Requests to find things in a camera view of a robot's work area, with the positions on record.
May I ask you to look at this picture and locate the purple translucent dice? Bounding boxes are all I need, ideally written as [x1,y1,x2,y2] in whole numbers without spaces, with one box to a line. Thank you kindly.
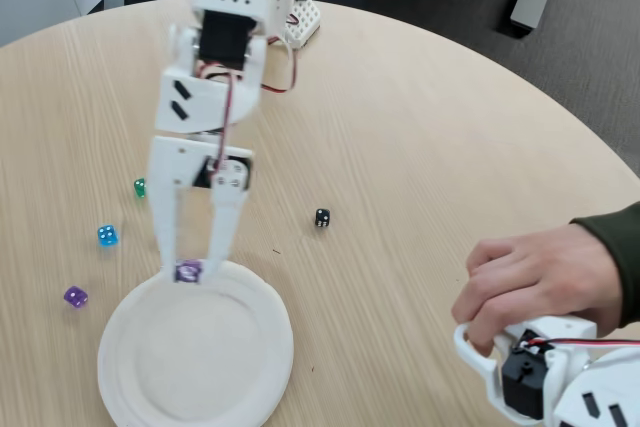
[174,259,204,284]
[63,285,90,310]

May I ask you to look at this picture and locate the white paper plate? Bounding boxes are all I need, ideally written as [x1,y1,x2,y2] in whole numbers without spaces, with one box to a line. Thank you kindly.
[97,259,295,427]

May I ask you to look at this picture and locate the white leader arm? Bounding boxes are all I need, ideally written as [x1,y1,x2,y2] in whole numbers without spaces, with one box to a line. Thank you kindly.
[452,315,640,427]

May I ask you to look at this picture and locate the blue translucent dice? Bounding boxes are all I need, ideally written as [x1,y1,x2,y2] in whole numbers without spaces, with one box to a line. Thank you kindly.
[96,224,120,248]

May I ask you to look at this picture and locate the person's hand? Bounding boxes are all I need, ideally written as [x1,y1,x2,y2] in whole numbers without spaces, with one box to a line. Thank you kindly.
[451,223,626,358]

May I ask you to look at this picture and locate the red black gripper servo cable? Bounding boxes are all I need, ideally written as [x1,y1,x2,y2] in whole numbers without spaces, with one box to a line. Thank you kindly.
[197,61,241,171]

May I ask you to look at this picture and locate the red black wrist servo cable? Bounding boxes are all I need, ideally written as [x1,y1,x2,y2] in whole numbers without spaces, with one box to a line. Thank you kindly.
[259,39,300,94]

